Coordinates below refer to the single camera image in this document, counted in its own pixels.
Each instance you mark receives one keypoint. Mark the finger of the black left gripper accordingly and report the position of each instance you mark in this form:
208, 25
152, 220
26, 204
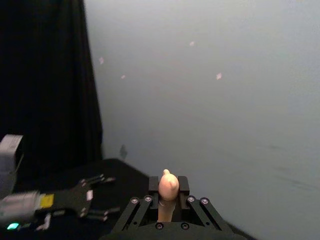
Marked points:
102, 213
100, 180

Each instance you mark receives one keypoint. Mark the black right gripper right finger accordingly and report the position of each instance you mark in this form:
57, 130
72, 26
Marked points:
200, 211

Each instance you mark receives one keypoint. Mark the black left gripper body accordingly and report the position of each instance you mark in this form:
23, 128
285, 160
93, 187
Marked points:
67, 198

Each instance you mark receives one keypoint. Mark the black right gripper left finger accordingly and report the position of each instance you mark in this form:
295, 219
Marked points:
140, 210

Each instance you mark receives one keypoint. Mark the small white plastic piece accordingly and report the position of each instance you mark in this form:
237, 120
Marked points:
168, 186

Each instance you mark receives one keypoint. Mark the black table cloth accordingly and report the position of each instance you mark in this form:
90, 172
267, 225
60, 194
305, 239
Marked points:
130, 180

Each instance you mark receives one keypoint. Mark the black hanging curtain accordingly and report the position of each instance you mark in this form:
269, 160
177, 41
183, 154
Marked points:
45, 82

